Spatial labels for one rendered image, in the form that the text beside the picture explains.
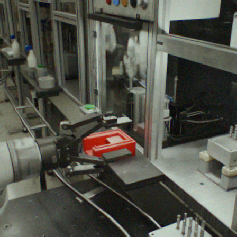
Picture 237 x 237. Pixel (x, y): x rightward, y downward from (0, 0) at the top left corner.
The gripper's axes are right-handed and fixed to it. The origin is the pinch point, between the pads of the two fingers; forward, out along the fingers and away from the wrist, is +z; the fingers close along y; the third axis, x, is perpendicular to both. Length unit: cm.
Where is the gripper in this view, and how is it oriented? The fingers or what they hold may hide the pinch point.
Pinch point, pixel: (119, 138)
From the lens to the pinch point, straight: 80.3
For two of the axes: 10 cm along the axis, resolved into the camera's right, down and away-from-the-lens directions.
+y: 0.0, -9.2, -3.9
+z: 9.0, -1.7, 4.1
